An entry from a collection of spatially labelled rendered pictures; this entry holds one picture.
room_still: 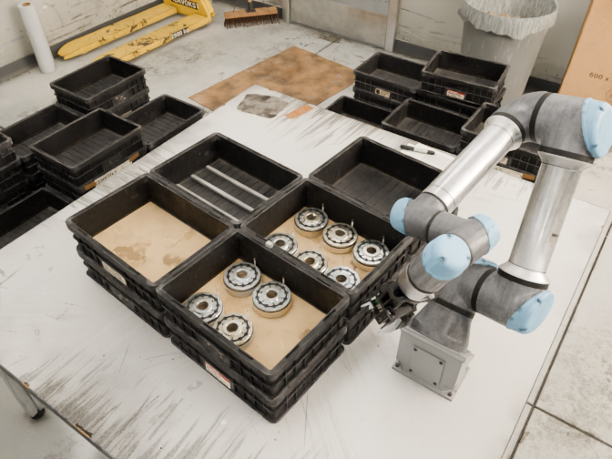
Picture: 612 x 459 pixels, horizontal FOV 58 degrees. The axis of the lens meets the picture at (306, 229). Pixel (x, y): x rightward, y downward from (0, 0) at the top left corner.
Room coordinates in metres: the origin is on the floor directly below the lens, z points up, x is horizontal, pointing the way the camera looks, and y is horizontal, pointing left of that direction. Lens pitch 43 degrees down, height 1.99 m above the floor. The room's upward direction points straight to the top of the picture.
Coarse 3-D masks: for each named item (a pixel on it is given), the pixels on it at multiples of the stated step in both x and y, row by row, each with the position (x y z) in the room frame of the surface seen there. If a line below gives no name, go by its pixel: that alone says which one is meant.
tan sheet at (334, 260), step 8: (304, 208) 1.34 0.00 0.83; (288, 224) 1.27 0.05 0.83; (272, 232) 1.23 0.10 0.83; (288, 232) 1.23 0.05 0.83; (296, 232) 1.23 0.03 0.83; (304, 240) 1.19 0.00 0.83; (312, 240) 1.19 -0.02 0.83; (320, 240) 1.19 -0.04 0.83; (360, 240) 1.19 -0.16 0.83; (304, 248) 1.16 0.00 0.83; (312, 248) 1.16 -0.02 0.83; (328, 256) 1.13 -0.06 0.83; (336, 256) 1.13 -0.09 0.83; (344, 256) 1.13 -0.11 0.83; (328, 264) 1.10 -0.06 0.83; (336, 264) 1.10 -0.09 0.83; (344, 264) 1.10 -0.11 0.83; (352, 264) 1.10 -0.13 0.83; (360, 272) 1.06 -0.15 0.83; (368, 272) 1.06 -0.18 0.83; (360, 280) 1.03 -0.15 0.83
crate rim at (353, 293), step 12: (300, 180) 1.36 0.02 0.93; (312, 180) 1.36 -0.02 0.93; (288, 192) 1.30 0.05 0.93; (336, 192) 1.30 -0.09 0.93; (360, 204) 1.24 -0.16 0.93; (252, 216) 1.19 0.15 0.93; (240, 228) 1.14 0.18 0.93; (264, 240) 1.09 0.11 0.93; (408, 240) 1.09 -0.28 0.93; (288, 252) 1.05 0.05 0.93; (396, 252) 1.05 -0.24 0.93; (300, 264) 1.00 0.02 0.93; (384, 264) 1.00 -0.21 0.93; (324, 276) 0.96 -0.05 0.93; (372, 276) 0.96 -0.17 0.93; (360, 288) 0.92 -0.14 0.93
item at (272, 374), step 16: (224, 240) 1.09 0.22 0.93; (256, 240) 1.09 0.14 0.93; (176, 272) 0.97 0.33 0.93; (304, 272) 0.97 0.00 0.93; (160, 288) 0.92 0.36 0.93; (336, 288) 0.92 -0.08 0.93; (176, 304) 0.87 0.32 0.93; (192, 320) 0.82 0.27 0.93; (224, 336) 0.77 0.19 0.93; (304, 336) 0.77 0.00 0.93; (240, 352) 0.73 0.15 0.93; (288, 352) 0.73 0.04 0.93; (256, 368) 0.69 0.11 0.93; (272, 368) 0.69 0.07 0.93
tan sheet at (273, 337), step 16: (208, 288) 1.01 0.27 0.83; (224, 288) 1.01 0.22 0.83; (224, 304) 0.95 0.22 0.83; (240, 304) 0.95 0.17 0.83; (304, 304) 0.95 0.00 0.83; (256, 320) 0.90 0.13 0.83; (272, 320) 0.90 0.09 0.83; (288, 320) 0.90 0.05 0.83; (304, 320) 0.90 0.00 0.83; (320, 320) 0.90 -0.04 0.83; (256, 336) 0.85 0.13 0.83; (272, 336) 0.85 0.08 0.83; (288, 336) 0.85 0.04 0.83; (256, 352) 0.80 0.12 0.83; (272, 352) 0.80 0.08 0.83
